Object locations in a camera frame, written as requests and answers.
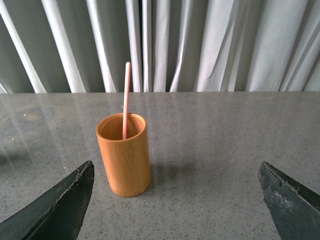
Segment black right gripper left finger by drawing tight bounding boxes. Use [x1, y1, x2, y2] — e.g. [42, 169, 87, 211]
[0, 160, 95, 240]

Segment grey pleated curtain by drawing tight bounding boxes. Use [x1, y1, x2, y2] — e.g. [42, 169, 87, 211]
[0, 0, 320, 94]

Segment pink chopstick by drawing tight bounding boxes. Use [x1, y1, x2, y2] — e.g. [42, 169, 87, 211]
[122, 62, 131, 140]

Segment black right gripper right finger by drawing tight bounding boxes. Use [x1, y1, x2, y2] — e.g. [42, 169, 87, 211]
[258, 161, 320, 240]

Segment bamboo chopstick holder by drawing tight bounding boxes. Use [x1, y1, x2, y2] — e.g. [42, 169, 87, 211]
[95, 113, 151, 198]

